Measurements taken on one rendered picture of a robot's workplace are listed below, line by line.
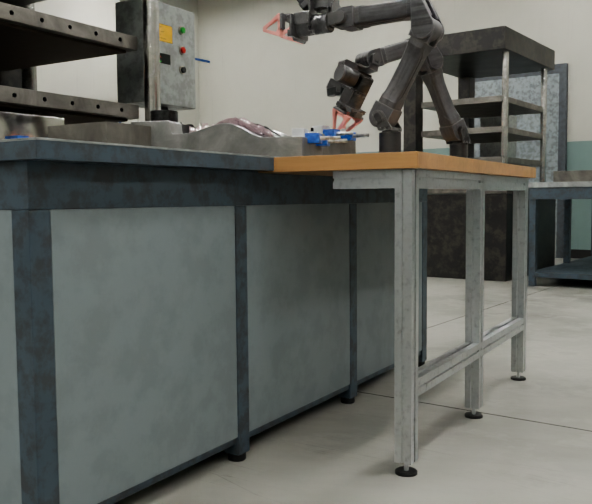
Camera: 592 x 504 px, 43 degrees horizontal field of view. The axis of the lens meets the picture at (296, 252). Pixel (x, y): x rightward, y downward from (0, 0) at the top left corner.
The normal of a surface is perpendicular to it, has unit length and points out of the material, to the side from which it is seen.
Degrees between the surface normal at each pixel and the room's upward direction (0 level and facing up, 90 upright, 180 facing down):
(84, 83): 90
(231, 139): 90
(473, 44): 90
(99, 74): 90
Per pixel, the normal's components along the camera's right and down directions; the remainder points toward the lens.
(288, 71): -0.59, 0.06
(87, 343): 0.85, 0.03
